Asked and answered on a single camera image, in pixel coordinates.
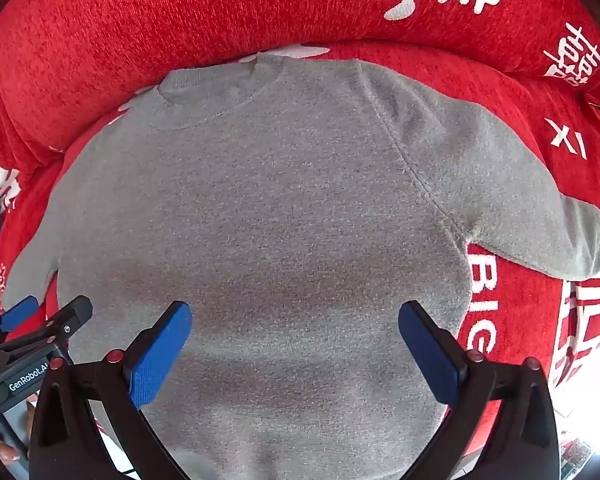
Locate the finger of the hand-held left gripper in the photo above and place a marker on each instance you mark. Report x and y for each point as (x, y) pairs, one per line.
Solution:
(67, 317)
(17, 312)

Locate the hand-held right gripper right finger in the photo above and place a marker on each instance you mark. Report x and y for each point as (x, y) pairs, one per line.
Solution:
(430, 360)

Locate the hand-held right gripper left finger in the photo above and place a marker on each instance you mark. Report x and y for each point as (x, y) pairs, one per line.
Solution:
(159, 360)

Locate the grey knit sweater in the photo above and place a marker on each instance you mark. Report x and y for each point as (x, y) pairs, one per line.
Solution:
(280, 210)

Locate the person's left hand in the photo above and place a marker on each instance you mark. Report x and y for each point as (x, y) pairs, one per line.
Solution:
(2, 452)

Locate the red printed sofa seat cover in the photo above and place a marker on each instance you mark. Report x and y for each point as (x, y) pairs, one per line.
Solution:
(520, 125)

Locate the red printed sofa back cushion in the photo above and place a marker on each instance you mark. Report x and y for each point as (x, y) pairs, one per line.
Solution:
(180, 10)

